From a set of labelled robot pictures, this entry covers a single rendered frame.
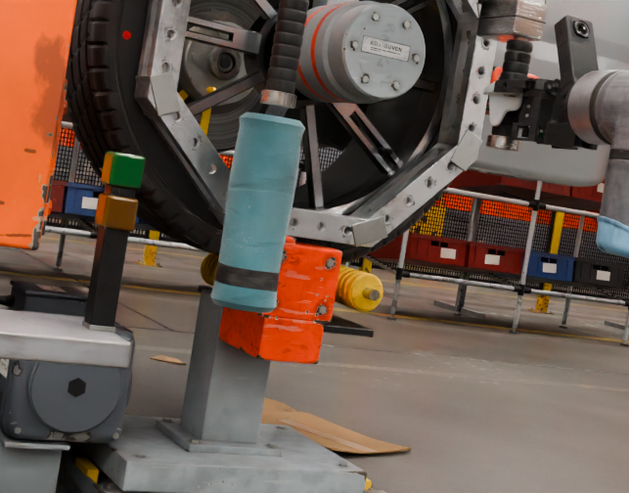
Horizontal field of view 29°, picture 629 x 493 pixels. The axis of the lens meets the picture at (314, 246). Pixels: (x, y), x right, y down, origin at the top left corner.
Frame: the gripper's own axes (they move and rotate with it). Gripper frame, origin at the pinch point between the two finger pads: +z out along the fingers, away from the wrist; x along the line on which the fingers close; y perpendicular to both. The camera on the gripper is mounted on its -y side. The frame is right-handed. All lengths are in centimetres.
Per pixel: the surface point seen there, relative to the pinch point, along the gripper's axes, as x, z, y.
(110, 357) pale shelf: -53, -10, 40
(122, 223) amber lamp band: -52, -4, 25
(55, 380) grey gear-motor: -48, 27, 50
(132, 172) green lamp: -52, -4, 19
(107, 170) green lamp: -54, -2, 19
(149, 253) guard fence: 150, 562, 76
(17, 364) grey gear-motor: -53, 29, 49
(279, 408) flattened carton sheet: 58, 169, 82
